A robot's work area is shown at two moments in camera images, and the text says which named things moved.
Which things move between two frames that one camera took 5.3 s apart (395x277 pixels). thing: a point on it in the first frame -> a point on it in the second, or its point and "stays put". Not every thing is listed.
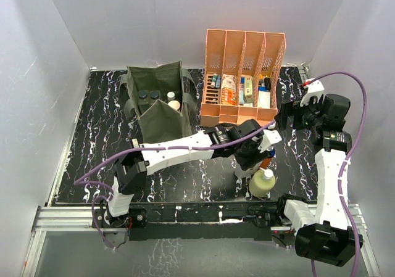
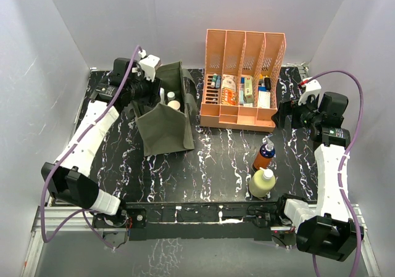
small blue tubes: [216, 82] stays put
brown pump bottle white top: [174, 104] stays put
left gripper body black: [247, 154] -> [144, 91]
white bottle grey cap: [241, 174] -> [162, 92]
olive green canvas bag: [159, 96] stays put
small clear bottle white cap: [171, 95] stays put
